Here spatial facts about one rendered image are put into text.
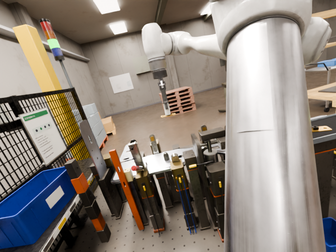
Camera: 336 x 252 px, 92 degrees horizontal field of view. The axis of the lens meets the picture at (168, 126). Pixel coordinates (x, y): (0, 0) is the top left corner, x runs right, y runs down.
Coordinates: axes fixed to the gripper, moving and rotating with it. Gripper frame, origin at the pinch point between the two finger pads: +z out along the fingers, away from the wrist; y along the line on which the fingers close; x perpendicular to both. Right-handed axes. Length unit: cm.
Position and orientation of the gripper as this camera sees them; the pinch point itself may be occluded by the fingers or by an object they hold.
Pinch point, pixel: (166, 108)
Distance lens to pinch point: 89.9
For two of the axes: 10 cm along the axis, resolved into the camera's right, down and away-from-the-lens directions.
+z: 1.9, 9.4, 3.0
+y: -0.5, -2.9, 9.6
